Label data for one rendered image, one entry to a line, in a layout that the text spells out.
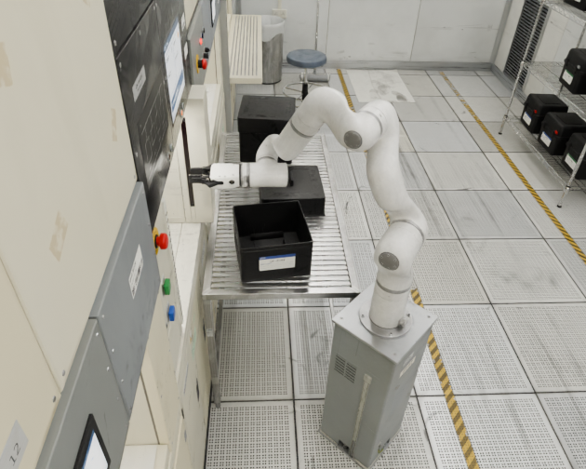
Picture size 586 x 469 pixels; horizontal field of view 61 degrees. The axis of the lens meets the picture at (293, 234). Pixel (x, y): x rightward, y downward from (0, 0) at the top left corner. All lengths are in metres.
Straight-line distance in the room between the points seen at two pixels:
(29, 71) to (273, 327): 2.31
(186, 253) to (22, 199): 1.37
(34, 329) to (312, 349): 2.17
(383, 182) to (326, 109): 0.27
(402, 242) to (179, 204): 0.92
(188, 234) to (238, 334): 0.91
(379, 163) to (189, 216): 0.89
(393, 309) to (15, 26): 1.41
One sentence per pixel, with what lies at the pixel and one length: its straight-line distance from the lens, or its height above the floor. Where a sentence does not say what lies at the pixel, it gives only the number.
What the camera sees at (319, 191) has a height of 0.86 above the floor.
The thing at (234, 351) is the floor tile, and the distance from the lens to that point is 2.68.
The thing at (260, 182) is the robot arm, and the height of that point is 1.18.
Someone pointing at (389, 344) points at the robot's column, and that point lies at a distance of 1.77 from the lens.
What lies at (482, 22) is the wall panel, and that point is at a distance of 6.43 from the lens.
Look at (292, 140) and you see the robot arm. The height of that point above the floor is 1.38.
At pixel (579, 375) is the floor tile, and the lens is 3.03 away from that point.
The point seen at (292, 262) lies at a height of 0.84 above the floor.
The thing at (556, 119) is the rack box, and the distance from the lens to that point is 4.52.
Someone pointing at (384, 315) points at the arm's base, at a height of 0.83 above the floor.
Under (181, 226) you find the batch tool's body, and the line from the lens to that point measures 2.05.
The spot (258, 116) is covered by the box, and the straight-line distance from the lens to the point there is 2.55.
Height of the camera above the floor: 2.11
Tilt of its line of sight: 39 degrees down
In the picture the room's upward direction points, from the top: 3 degrees clockwise
